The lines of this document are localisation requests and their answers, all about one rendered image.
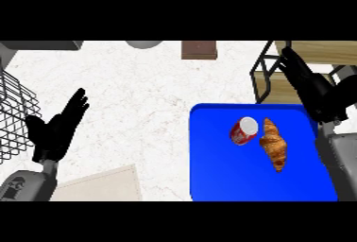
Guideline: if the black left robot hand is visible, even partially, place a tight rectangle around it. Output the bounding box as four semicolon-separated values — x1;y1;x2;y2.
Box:
23;87;89;164

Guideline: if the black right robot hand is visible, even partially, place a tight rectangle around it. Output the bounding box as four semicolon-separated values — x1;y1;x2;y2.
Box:
278;46;357;124

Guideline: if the red can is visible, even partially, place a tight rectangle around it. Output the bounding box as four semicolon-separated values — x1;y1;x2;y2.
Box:
228;116;260;147

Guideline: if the blue tray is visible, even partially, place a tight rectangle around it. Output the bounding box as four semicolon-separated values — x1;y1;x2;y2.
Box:
188;103;339;202

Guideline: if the golden brown croissant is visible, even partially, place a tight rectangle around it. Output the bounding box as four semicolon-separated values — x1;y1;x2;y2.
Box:
257;117;288;173

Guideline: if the beige placemat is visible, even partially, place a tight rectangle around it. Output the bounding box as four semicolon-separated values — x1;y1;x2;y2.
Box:
48;164;142;202

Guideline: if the dark grey appliance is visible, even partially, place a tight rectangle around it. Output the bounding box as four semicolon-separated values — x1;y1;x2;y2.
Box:
0;41;85;71

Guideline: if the brown wooden block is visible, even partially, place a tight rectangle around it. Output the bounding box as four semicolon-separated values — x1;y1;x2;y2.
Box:
179;41;218;61

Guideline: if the grey round bowl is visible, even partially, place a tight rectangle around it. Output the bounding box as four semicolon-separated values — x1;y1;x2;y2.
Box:
123;41;164;50

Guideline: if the black wire basket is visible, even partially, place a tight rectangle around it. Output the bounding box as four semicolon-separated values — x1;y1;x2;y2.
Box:
0;67;41;164

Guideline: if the wooden tiered shelf black frame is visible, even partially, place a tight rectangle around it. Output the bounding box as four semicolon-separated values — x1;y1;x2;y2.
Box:
247;41;357;105

